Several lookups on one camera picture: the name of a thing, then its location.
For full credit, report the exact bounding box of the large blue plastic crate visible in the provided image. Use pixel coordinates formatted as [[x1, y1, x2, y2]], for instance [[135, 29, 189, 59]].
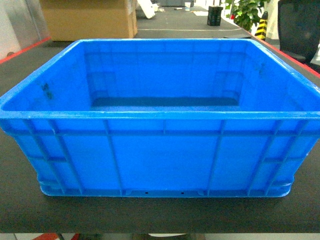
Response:
[[0, 39, 320, 198]]

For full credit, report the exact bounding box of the small black box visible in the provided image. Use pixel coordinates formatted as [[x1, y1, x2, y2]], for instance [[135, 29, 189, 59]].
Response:
[[207, 6, 223, 27]]

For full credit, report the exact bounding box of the brown cardboard box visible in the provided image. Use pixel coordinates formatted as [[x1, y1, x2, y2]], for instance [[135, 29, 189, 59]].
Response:
[[39, 0, 138, 42]]

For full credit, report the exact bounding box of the white paper cup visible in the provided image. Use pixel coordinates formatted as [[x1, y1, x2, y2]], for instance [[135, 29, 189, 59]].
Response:
[[184, 2, 191, 12]]

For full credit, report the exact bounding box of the green potted plant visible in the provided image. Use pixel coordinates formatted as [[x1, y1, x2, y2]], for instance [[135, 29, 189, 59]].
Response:
[[220, 0, 270, 31]]

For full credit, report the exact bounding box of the black office chair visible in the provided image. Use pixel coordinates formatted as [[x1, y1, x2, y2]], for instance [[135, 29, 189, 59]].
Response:
[[277, 0, 320, 64]]

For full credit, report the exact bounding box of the yellow black striped post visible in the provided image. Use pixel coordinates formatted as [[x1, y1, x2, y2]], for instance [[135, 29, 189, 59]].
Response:
[[255, 11, 268, 41]]

